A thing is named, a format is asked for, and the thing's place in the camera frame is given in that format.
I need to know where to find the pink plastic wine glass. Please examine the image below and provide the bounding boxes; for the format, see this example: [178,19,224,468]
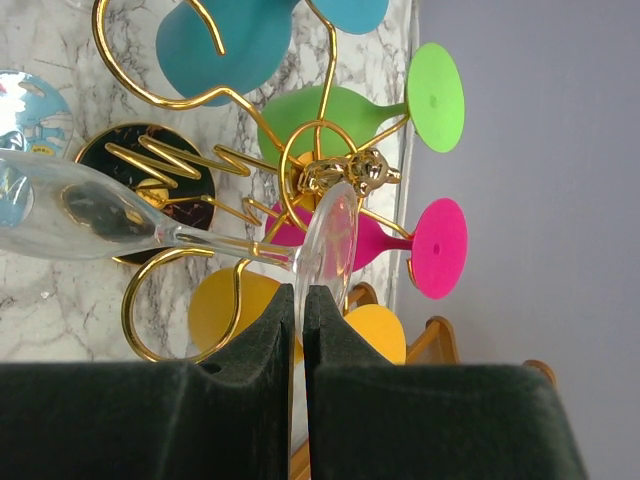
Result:
[263,197,470,301]

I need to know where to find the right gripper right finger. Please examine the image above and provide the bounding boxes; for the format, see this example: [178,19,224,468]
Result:
[302,285,589,480]

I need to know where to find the orange plastic wine glass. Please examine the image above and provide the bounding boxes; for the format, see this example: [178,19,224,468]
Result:
[188,268,406,364]

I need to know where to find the wooden dish rack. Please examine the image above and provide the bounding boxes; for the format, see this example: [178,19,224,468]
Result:
[289,280,558,480]

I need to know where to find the gold wire wine glass rack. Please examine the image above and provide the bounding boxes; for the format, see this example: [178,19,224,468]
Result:
[76,1,401,363]

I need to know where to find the blue plastic wine glass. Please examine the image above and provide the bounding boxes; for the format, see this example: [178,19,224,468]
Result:
[154,0,391,108]

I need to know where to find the clear champagne flute back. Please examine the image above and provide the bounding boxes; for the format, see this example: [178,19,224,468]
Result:
[1,150,358,313]

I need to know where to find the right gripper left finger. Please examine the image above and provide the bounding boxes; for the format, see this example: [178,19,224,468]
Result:
[1,285,294,479]

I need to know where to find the green plastic wine glass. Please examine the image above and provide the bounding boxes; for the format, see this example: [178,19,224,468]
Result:
[262,42,465,153]

